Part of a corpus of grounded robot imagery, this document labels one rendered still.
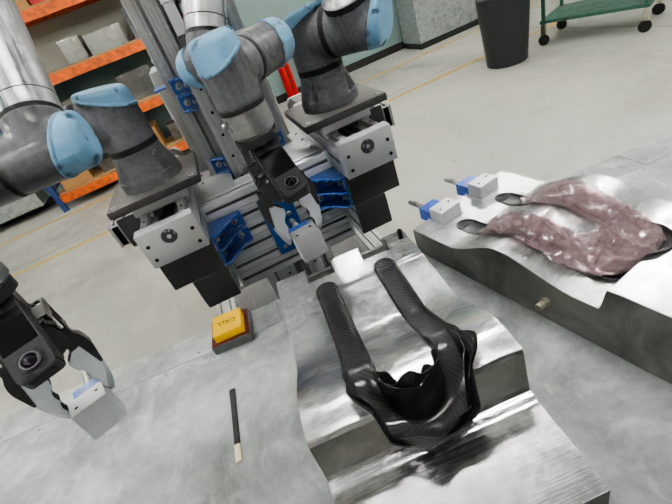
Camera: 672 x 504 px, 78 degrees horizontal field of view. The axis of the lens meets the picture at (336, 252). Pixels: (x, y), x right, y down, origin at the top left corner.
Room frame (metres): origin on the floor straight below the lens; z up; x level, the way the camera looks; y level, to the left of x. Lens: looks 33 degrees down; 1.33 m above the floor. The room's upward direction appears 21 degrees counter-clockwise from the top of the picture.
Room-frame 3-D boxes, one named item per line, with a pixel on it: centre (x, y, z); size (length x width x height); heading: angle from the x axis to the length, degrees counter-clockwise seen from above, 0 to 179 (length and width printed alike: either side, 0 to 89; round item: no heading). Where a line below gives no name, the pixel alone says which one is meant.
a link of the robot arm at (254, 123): (0.69, 0.06, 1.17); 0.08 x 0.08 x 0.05
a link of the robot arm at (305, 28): (1.12, -0.14, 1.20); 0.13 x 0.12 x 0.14; 50
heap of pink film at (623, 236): (0.51, -0.36, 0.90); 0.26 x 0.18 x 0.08; 20
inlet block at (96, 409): (0.49, 0.42, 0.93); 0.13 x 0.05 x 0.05; 28
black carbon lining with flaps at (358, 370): (0.42, -0.03, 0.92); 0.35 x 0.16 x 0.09; 3
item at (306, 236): (0.72, 0.05, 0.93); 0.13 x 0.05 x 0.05; 12
